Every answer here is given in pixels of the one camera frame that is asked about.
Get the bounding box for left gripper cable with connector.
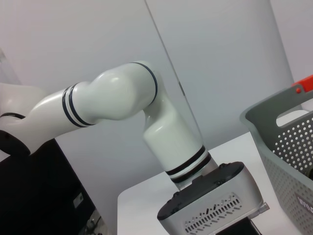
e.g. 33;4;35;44
251;202;271;218

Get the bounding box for black computer monitor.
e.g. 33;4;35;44
0;139;97;235

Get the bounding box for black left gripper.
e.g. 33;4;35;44
212;217;263;235

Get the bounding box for orange basket carry handle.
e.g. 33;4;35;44
291;75;313;94

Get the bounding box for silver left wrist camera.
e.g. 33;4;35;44
156;161;265;235

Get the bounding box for grey perforated plastic storage basket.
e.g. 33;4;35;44
239;87;313;235

